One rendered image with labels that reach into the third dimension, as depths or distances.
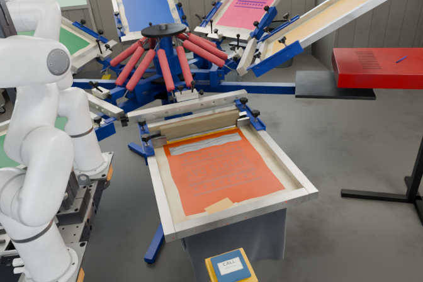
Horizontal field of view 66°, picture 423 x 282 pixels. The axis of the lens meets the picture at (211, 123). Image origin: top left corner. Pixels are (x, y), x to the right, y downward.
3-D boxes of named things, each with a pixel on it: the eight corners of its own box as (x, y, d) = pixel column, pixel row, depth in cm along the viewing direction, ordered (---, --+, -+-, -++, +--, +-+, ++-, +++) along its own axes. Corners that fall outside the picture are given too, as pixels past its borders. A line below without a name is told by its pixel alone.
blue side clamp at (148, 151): (157, 163, 154) (154, 151, 151) (146, 165, 153) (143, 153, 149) (148, 132, 179) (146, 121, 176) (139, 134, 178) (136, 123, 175)
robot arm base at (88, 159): (61, 179, 117) (46, 143, 109) (70, 158, 128) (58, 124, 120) (104, 174, 118) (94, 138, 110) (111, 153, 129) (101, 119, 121)
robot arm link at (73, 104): (91, 136, 111) (78, 93, 103) (53, 140, 111) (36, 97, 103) (99, 122, 119) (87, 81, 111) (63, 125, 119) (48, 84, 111)
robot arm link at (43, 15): (44, 15, 83) (-30, 22, 83) (92, 119, 109) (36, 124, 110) (59, -10, 93) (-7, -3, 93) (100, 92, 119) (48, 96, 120)
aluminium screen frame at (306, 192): (317, 198, 124) (318, 191, 122) (165, 243, 112) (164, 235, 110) (242, 109, 190) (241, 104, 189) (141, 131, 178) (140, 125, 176)
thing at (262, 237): (286, 260, 152) (290, 189, 130) (192, 291, 142) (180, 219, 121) (283, 254, 154) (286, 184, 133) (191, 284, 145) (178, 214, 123)
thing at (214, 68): (242, 93, 215) (241, 75, 209) (120, 118, 198) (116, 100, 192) (207, 56, 283) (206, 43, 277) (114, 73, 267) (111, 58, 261)
